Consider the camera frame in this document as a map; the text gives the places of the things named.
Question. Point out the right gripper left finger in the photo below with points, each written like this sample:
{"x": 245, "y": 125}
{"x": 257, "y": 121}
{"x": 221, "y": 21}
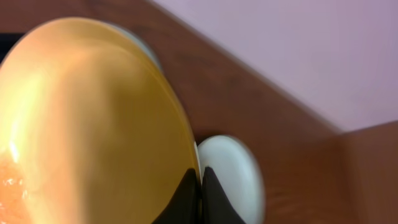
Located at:
{"x": 183, "y": 206}

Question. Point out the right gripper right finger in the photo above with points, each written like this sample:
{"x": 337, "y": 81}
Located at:
{"x": 216, "y": 208}

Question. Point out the light blue plate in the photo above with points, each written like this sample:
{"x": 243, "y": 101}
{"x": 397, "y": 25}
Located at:
{"x": 238, "y": 173}
{"x": 141, "y": 44}

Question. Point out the yellow plate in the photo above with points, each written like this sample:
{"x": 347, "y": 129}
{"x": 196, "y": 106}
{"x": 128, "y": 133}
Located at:
{"x": 91, "y": 130}

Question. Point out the light blue plate top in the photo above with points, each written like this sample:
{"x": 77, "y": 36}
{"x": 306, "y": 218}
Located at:
{"x": 141, "y": 44}

